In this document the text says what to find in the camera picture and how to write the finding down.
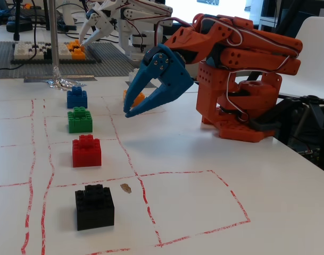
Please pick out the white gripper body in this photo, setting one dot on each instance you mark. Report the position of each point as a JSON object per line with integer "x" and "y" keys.
{"x": 102, "y": 30}

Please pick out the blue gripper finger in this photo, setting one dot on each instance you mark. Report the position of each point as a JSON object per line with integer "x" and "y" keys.
{"x": 140, "y": 81}
{"x": 155, "y": 102}

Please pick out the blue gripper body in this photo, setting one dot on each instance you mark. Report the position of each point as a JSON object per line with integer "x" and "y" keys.
{"x": 175, "y": 75}

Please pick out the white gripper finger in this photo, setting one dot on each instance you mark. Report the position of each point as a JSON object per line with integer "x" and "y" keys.
{"x": 87, "y": 27}
{"x": 94, "y": 37}

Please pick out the white brick block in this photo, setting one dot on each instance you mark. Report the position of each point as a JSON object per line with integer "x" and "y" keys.
{"x": 133, "y": 75}

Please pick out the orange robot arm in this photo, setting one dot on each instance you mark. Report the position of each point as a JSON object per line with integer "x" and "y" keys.
{"x": 257, "y": 40}

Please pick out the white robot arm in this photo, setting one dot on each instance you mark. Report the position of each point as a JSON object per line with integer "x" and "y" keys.
{"x": 140, "y": 24}

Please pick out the orange brick block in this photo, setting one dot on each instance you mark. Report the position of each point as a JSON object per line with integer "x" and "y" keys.
{"x": 139, "y": 99}

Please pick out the blue brick block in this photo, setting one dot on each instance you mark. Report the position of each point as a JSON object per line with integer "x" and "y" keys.
{"x": 77, "y": 98}

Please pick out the green brick block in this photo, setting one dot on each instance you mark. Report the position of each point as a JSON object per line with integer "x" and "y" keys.
{"x": 80, "y": 122}

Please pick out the red brick block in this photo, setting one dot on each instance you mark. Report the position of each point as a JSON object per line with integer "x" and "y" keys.
{"x": 86, "y": 154}

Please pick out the black brick block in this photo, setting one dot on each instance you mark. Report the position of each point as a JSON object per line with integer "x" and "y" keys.
{"x": 95, "y": 210}

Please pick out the orange brick stack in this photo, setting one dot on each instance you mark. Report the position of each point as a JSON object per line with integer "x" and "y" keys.
{"x": 78, "y": 53}

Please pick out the grey studded baseplate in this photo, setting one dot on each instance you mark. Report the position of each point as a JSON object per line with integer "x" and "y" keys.
{"x": 111, "y": 66}

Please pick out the metal pole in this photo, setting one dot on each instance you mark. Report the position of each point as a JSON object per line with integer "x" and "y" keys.
{"x": 54, "y": 34}

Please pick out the crumpled aluminium foil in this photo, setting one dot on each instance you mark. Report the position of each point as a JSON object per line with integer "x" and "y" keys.
{"x": 63, "y": 83}

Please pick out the white and black brick mosaic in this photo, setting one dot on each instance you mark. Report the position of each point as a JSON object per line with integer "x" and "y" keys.
{"x": 24, "y": 50}

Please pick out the black table clamp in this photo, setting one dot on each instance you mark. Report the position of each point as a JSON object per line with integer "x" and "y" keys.
{"x": 262, "y": 125}

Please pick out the white chair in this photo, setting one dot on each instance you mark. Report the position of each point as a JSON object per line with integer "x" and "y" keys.
{"x": 317, "y": 53}

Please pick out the green circuit board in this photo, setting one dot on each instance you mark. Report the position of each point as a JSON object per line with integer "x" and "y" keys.
{"x": 310, "y": 155}

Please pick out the black stand post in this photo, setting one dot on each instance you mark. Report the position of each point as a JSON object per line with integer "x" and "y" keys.
{"x": 17, "y": 18}

